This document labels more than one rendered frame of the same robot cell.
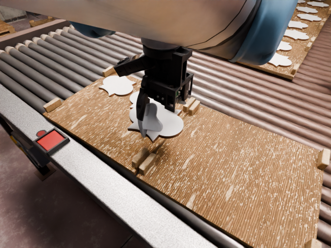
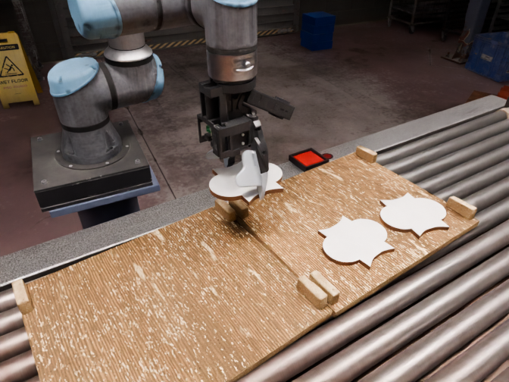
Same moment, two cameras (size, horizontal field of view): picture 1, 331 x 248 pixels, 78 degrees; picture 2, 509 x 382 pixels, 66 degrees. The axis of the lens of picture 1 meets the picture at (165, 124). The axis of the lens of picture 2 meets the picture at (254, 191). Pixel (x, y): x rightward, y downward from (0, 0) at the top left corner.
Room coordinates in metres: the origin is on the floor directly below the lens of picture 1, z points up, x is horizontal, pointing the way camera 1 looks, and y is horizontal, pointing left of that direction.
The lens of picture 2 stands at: (0.60, -0.54, 1.46)
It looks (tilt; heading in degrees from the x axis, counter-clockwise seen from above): 35 degrees down; 112
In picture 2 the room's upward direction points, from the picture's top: straight up
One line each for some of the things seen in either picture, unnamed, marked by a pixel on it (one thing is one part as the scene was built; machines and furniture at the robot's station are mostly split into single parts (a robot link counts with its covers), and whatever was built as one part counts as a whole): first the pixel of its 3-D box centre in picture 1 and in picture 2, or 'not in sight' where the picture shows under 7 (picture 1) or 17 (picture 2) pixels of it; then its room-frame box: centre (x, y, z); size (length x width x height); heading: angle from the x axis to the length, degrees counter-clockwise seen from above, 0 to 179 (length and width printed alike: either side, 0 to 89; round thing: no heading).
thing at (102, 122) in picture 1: (121, 109); (348, 214); (0.55, 0.15, 0.93); 0.41 x 0.35 x 0.02; 56
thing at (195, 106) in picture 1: (194, 107); (311, 291); (0.53, -0.10, 0.95); 0.06 x 0.02 x 0.03; 147
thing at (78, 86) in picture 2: not in sight; (80, 90); (-0.13, 0.16, 1.11); 0.13 x 0.12 x 0.14; 57
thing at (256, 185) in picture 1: (234, 165); (169, 302); (0.31, -0.19, 0.93); 0.41 x 0.35 x 0.02; 57
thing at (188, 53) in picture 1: (165, 74); (230, 114); (0.35, 0.00, 1.19); 0.09 x 0.08 x 0.12; 56
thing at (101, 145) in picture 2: not in sight; (88, 133); (-0.14, 0.16, 0.99); 0.15 x 0.15 x 0.10
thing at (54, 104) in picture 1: (52, 105); (366, 154); (0.54, 0.39, 0.95); 0.06 x 0.02 x 0.03; 146
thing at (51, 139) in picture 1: (51, 141); (308, 160); (0.40, 0.35, 0.92); 0.06 x 0.06 x 0.01; 53
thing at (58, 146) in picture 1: (51, 140); (308, 160); (0.40, 0.35, 0.92); 0.08 x 0.08 x 0.02; 53
